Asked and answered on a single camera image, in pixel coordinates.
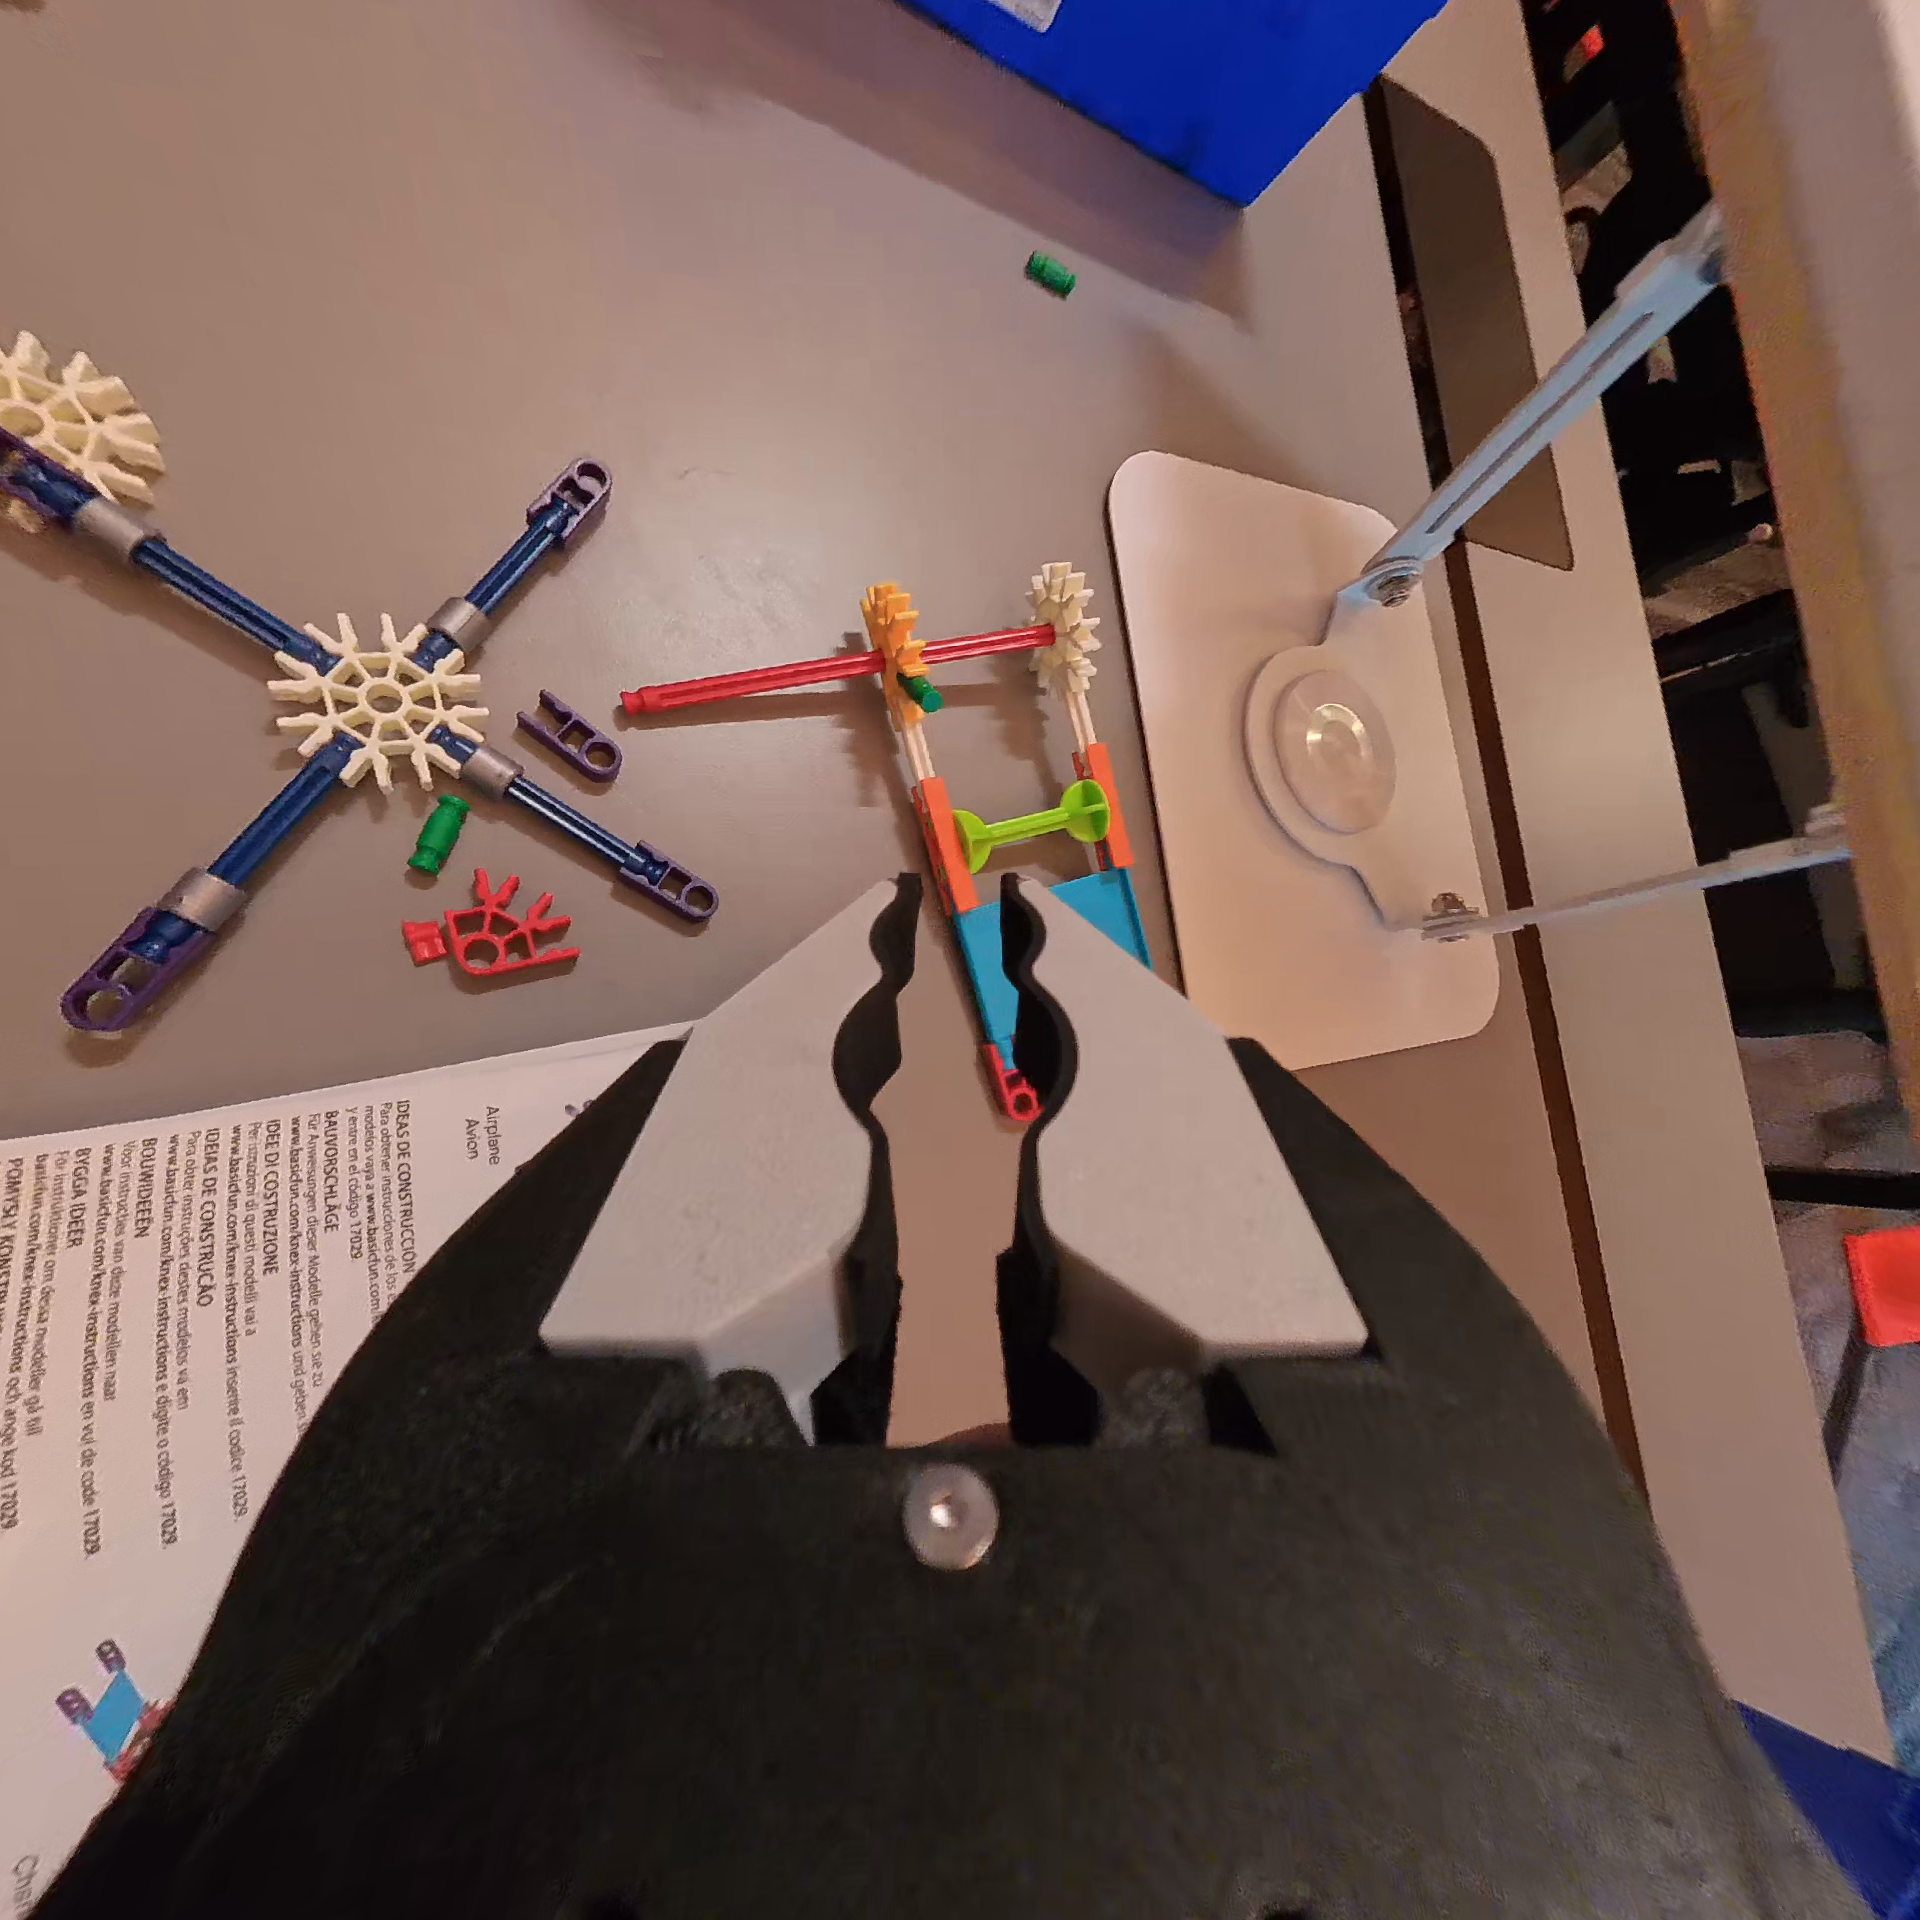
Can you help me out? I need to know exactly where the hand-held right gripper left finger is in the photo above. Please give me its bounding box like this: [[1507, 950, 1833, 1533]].
[[538, 870, 929, 1449]]

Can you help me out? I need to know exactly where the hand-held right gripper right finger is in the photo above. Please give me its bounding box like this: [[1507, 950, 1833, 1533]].
[[995, 870, 1373, 1449]]

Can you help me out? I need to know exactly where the colourful toy cart frame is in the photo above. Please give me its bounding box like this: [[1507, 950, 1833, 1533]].
[[620, 563, 1156, 1126]]

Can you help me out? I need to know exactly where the blue rod cross white hub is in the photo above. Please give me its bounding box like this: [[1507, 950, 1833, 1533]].
[[0, 424, 723, 1041]]

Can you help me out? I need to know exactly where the red toy fan connector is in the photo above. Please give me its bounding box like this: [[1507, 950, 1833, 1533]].
[[401, 864, 586, 980]]

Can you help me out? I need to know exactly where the purple toy clip connector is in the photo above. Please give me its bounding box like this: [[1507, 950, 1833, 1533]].
[[515, 688, 626, 784]]

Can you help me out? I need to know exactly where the toy instruction booklet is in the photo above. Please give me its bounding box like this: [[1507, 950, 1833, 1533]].
[[0, 1025, 702, 1834]]

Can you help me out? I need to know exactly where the tagged blue plastic bin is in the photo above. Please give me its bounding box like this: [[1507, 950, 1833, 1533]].
[[894, 0, 1456, 211]]

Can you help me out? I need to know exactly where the stand foot bracket with dome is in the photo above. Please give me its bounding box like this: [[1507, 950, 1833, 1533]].
[[1242, 569, 1508, 940]]

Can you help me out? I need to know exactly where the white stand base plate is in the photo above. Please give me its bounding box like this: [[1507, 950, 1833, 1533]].
[[1105, 448, 1504, 1072]]

